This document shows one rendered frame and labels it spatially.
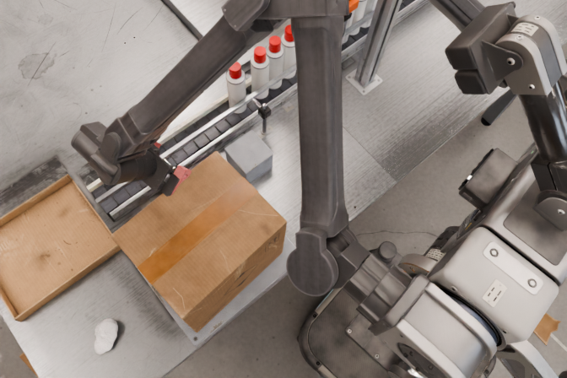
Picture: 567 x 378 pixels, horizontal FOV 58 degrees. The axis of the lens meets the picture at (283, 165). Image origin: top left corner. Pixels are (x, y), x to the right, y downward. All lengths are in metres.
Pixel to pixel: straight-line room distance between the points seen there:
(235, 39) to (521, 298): 0.52
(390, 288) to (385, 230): 1.63
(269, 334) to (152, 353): 0.89
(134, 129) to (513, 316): 0.64
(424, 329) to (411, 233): 1.67
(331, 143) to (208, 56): 0.23
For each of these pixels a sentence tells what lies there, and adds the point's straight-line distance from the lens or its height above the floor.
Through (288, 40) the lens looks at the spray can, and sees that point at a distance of 1.44.
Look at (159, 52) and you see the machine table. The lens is 1.72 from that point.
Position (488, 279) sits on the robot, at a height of 1.53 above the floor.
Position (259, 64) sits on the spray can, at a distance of 1.40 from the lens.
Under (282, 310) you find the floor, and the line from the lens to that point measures 2.21.
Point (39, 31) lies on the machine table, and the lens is 1.88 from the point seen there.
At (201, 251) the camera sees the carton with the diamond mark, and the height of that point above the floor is 1.12.
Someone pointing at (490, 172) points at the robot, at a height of 1.49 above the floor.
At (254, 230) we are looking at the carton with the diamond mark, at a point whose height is 1.12.
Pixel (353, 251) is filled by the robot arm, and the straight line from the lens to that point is 0.75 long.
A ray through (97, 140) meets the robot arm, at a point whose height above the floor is 1.35.
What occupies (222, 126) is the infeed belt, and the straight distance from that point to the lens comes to 1.49.
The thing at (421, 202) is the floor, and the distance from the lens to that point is 2.44.
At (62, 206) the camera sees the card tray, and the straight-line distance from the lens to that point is 1.54.
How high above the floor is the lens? 2.19
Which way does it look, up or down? 66 degrees down
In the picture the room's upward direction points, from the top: 6 degrees clockwise
